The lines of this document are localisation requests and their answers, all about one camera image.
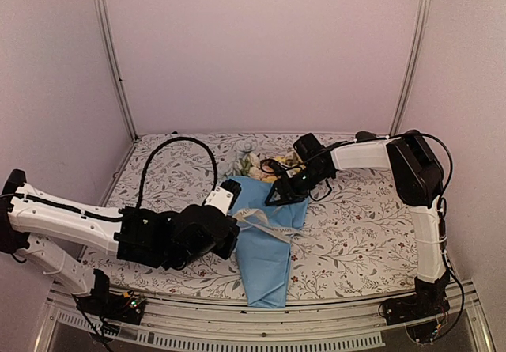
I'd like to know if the yellow flower stem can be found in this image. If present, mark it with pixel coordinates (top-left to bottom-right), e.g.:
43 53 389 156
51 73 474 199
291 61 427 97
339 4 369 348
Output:
260 151 303 183

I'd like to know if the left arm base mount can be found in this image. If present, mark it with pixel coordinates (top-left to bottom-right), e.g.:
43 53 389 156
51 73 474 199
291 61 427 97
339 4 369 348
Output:
74 291 146 325

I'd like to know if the grey metal mug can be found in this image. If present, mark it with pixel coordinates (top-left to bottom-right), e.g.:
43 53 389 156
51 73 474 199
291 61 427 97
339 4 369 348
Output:
354 131 385 142

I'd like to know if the aluminium frame post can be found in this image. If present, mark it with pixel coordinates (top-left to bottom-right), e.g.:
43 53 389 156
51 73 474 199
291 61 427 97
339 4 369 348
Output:
388 0 432 136
93 0 138 140

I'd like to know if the left black braided cable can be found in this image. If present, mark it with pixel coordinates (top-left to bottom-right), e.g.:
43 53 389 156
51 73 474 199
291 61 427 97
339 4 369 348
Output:
134 136 219 210

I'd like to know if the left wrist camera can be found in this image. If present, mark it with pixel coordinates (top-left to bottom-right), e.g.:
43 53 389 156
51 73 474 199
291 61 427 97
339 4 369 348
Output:
204 180 241 215

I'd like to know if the floral patterned table mat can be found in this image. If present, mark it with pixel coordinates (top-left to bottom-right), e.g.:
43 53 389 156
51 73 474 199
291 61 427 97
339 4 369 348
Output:
81 133 417 299

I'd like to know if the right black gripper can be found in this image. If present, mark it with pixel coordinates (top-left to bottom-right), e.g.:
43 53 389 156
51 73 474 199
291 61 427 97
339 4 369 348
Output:
266 165 330 207

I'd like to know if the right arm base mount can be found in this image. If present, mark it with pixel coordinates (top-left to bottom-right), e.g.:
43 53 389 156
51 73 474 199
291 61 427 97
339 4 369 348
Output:
378 294 450 345

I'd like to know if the blue wrapping paper sheet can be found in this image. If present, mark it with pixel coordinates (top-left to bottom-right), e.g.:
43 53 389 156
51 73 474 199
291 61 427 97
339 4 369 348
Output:
230 176 308 308

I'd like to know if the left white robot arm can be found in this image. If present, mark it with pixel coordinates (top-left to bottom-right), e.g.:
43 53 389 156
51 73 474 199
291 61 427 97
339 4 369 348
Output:
1 169 241 316

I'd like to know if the right aluminium frame post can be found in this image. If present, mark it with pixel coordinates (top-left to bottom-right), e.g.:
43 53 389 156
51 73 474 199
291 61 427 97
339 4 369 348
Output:
388 0 432 136

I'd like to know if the front aluminium rail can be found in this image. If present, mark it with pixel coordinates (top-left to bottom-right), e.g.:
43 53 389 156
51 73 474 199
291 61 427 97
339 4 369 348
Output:
32 278 500 351

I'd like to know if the cream printed ribbon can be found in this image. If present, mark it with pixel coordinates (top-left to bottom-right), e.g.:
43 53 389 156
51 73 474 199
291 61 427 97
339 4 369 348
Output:
233 208 305 244

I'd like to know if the blue hydrangea stem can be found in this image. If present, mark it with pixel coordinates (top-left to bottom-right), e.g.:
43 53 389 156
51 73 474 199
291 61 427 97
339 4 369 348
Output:
232 141 260 176

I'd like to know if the left aluminium frame post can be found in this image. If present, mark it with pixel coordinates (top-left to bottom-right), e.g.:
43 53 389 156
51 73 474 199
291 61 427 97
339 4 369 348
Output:
93 0 138 140

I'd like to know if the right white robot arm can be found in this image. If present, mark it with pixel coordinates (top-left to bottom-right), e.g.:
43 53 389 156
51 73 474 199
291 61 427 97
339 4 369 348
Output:
261 130 451 317

